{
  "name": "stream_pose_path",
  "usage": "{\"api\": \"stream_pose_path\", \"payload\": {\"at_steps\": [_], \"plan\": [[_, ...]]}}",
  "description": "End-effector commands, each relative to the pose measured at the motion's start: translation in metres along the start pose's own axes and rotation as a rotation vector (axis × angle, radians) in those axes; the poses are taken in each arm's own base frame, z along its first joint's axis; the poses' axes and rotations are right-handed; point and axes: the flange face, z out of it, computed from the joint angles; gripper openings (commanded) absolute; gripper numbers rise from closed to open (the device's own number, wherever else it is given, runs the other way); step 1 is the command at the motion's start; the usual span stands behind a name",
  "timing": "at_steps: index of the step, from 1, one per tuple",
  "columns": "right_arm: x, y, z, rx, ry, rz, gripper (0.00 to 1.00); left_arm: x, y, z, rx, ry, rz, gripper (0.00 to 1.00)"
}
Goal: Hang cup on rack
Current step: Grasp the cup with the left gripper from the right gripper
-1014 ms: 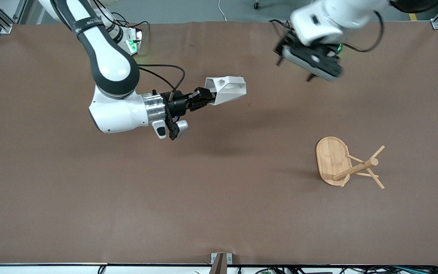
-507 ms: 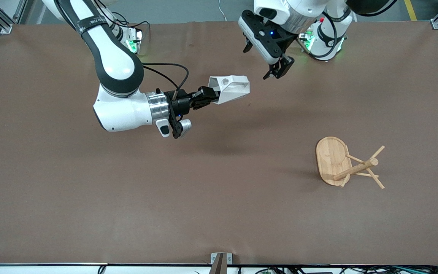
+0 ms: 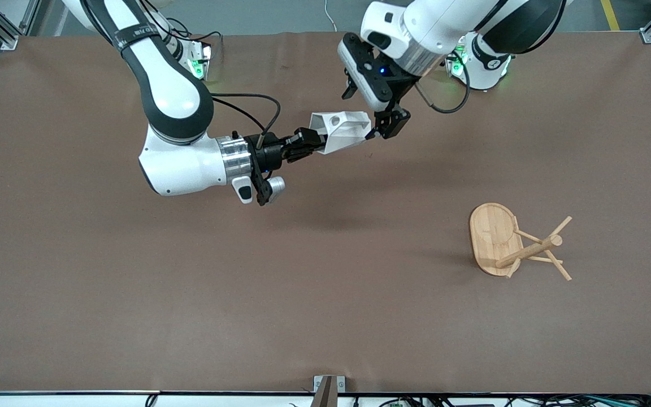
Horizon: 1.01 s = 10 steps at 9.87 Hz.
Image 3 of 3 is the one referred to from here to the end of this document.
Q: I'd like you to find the white faceted cup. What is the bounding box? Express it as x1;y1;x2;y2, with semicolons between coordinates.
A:
309;111;372;155

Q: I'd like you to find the wooden cup rack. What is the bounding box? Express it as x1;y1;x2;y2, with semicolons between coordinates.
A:
469;202;574;282

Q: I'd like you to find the brown table cover sheet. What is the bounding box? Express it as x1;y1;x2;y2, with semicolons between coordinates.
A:
0;31;651;395

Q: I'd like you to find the yellow floor tape strip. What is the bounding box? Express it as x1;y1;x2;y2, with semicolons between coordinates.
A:
601;0;620;31

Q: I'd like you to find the black right base cable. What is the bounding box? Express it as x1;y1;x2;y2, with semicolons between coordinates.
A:
159;17;223;64

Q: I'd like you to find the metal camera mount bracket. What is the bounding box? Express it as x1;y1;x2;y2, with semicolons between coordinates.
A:
313;375;346;407

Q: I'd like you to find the tangled cable bundle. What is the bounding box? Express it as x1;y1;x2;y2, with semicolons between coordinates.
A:
376;391;651;407

